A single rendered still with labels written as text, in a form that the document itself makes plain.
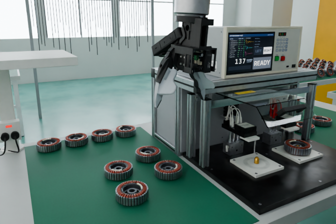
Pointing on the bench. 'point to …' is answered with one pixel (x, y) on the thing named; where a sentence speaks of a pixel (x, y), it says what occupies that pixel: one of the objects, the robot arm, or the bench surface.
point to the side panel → (167, 119)
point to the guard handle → (291, 109)
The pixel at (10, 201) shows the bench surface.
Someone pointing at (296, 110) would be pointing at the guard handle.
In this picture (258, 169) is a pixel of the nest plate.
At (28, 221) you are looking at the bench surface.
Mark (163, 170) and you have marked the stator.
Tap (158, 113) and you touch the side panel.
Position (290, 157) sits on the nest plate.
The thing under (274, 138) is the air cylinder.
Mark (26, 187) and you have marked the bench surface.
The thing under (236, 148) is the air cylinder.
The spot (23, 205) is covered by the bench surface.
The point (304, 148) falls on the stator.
